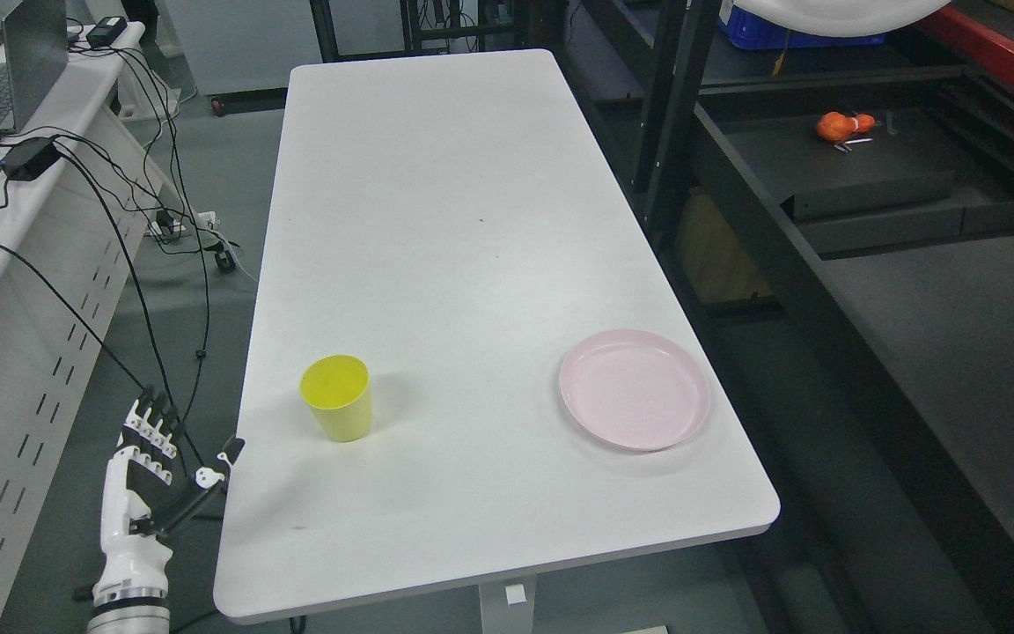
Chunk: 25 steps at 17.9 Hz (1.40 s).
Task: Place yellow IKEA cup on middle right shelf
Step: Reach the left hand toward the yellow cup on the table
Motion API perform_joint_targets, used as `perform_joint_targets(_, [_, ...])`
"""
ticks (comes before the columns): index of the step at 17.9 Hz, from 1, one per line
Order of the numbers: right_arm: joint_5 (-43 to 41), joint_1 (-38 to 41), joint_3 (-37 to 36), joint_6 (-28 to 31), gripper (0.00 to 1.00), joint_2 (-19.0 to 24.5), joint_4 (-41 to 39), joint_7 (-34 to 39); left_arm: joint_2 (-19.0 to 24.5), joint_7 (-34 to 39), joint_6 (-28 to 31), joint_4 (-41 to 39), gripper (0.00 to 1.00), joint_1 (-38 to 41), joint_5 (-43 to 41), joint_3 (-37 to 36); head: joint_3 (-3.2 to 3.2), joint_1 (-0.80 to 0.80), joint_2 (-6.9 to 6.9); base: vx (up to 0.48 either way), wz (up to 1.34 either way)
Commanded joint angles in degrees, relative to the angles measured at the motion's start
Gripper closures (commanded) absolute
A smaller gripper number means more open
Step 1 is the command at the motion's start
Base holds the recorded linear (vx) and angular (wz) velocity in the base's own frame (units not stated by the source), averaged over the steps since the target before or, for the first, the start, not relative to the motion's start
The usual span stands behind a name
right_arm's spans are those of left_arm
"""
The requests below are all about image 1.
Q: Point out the white power strip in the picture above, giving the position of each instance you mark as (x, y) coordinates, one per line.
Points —
(177, 230)

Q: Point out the black metal shelf rack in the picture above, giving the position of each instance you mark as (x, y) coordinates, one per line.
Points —
(858, 298)

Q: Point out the red metal beam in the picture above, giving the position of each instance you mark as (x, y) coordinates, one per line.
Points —
(989, 49)

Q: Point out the grey laptop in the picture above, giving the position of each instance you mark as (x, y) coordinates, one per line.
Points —
(35, 43)

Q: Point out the black power brick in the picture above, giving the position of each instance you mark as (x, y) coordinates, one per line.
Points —
(106, 31)

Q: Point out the pink plastic plate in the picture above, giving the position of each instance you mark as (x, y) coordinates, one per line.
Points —
(634, 390)

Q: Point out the white table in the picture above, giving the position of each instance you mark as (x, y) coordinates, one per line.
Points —
(451, 221)

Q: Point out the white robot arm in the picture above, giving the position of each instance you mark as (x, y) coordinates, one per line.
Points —
(131, 615)

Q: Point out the yellow plastic cup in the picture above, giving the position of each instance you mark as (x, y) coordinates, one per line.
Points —
(337, 390)

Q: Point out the orange object on shelf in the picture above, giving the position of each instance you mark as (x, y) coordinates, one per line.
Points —
(836, 127)

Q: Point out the blue plastic crate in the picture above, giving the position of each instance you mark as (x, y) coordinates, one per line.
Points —
(750, 32)

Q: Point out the white side desk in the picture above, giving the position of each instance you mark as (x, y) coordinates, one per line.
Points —
(64, 260)

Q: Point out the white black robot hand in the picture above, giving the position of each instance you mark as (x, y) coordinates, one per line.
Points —
(144, 501)

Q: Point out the black power adapter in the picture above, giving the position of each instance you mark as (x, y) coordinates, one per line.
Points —
(29, 159)

